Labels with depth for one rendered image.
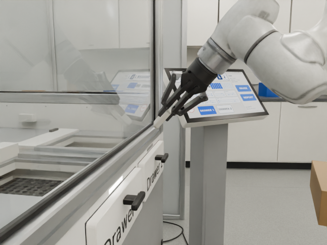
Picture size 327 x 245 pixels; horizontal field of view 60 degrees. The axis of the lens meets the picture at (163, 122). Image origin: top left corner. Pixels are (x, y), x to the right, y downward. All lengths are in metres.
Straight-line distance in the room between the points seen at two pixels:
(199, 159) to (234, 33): 0.90
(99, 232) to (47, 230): 0.13
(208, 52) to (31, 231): 0.55
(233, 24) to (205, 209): 1.08
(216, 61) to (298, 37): 0.19
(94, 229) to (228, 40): 0.50
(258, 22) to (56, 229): 0.57
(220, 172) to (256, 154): 2.17
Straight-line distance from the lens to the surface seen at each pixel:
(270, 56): 0.67
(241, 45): 0.70
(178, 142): 2.23
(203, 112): 1.30
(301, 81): 0.65
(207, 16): 3.89
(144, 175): 0.77
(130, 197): 0.61
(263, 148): 3.71
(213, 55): 0.72
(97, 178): 0.51
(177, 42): 2.19
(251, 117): 1.48
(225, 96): 1.45
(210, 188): 1.54
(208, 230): 1.64
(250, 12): 0.71
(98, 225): 0.49
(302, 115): 3.78
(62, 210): 0.41
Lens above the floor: 1.16
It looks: 9 degrees down
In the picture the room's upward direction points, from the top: straight up
